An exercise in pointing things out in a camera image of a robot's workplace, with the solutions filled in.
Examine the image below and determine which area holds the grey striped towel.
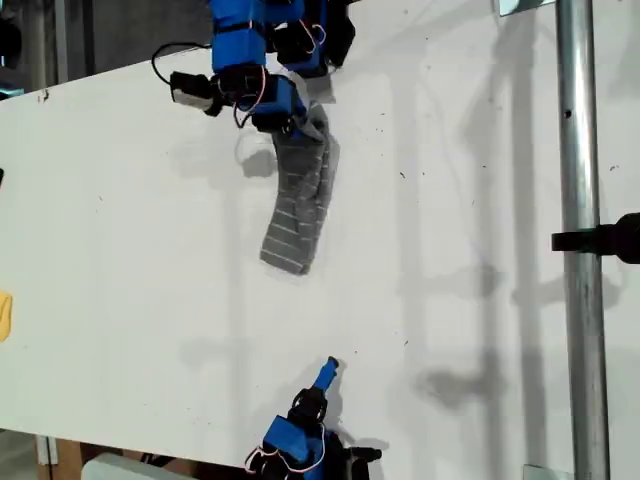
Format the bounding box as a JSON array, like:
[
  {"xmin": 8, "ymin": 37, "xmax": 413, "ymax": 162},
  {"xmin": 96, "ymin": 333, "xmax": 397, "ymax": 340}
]
[{"xmin": 258, "ymin": 99, "xmax": 344, "ymax": 276}]

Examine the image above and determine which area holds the grey background bar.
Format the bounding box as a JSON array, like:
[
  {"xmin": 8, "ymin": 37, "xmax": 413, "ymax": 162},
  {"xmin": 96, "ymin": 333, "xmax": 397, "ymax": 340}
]
[{"xmin": 53, "ymin": 0, "xmax": 69, "ymax": 84}]

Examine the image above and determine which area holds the wooden board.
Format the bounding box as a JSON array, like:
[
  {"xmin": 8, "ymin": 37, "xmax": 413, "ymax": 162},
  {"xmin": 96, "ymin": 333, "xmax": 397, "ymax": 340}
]
[{"xmin": 34, "ymin": 434, "xmax": 85, "ymax": 480}]

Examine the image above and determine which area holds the black clamp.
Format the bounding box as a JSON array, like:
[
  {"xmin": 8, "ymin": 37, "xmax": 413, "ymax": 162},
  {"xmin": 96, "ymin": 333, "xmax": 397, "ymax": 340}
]
[{"xmin": 551, "ymin": 212, "xmax": 640, "ymax": 266}]

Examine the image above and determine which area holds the yellow object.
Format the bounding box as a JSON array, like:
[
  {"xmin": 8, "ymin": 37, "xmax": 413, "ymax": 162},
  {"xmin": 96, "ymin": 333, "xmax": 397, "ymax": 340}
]
[{"xmin": 0, "ymin": 292, "xmax": 14, "ymax": 344}]

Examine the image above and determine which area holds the black camera stalk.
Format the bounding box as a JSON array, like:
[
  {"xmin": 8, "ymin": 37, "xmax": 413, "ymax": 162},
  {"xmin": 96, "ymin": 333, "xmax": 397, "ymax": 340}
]
[{"xmin": 202, "ymin": 74, "xmax": 226, "ymax": 119}]

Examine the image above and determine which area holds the black camera cable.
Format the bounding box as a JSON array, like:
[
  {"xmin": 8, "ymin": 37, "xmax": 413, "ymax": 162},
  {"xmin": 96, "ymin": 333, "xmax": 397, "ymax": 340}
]
[{"xmin": 151, "ymin": 43, "xmax": 215, "ymax": 85}]

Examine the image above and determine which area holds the steel post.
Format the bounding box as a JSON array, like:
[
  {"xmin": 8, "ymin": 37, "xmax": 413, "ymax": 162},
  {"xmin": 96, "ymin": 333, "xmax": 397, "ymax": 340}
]
[{"xmin": 554, "ymin": 0, "xmax": 614, "ymax": 480}]

